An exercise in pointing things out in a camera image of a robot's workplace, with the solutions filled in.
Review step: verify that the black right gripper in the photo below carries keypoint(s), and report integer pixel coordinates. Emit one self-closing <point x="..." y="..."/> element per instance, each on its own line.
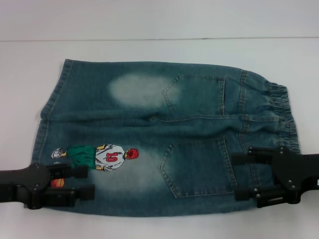
<point x="299" y="174"/>

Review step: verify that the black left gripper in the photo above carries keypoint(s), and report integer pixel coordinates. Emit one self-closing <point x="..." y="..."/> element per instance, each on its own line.
<point x="15" y="186"/>

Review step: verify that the blue denim shorts with print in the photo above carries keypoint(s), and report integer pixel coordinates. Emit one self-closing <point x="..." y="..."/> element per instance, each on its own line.
<point x="189" y="139"/>

